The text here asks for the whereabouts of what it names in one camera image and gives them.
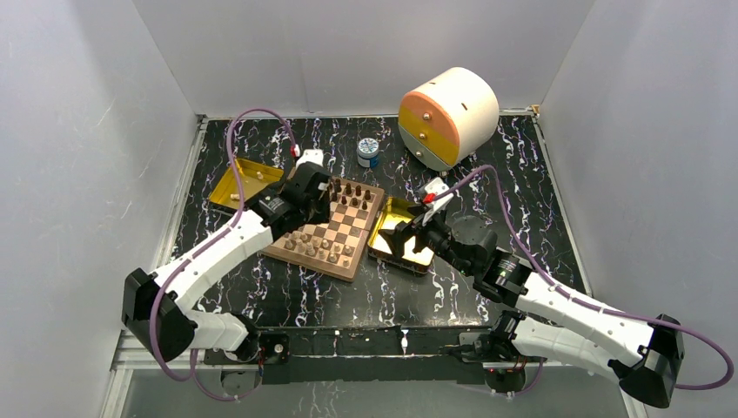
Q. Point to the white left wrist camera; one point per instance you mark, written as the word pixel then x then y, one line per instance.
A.
pixel 313 156

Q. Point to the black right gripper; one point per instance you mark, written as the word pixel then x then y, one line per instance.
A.
pixel 396 234

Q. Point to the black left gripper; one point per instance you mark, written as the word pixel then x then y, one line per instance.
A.
pixel 320 216

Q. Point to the round pastel drawer cabinet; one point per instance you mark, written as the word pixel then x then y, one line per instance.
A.
pixel 448 118

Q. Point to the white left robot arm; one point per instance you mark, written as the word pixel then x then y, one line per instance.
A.
pixel 158 307

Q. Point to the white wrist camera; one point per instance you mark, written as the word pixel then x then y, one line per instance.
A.
pixel 436 195
pixel 313 156

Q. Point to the gold tin with white pieces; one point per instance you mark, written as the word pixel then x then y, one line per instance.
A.
pixel 218 199

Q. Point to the white queen chess piece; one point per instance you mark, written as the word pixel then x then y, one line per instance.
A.
pixel 300 247

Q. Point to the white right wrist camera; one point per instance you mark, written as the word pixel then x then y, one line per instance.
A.
pixel 436 195

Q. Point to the wooden chess board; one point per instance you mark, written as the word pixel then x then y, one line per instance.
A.
pixel 347 226

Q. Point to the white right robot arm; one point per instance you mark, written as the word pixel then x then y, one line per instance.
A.
pixel 552 320

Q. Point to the aluminium front rail frame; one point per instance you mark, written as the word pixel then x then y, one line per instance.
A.
pixel 359 372

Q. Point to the small blue white jar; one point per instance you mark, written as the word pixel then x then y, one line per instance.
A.
pixel 368 152

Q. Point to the row of dark chess pieces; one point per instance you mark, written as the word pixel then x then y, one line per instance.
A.
pixel 344 193

